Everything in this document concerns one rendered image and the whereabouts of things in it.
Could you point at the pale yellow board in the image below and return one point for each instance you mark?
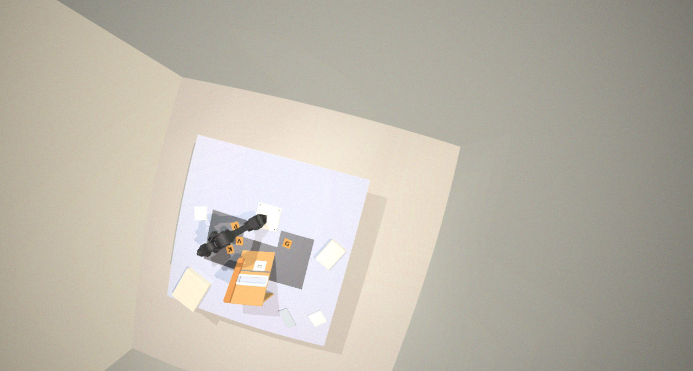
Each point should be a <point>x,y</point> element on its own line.
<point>248,287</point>

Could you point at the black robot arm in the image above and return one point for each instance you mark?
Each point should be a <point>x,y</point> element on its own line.
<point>225,238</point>

